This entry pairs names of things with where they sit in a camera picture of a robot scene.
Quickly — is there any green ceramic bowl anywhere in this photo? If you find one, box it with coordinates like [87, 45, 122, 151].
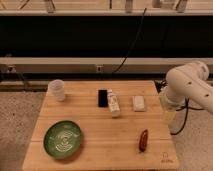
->
[43, 120, 83, 159]

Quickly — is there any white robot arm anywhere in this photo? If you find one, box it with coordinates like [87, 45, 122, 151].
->
[159, 61, 213, 124]

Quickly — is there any black smartphone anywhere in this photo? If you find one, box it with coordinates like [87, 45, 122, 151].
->
[98, 90, 108, 107]

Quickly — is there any white remote control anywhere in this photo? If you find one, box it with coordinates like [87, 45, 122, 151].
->
[107, 89, 120, 118]

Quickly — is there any wooden table board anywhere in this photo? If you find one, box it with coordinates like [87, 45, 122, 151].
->
[22, 81, 179, 171]

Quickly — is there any white plastic cup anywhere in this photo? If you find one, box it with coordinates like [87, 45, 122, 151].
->
[48, 80, 65, 101]

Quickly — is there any brown red oblong object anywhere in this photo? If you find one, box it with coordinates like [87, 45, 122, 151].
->
[139, 130, 148, 152]

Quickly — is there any black hanging cable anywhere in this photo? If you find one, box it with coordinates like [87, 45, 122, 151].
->
[112, 7, 148, 74]

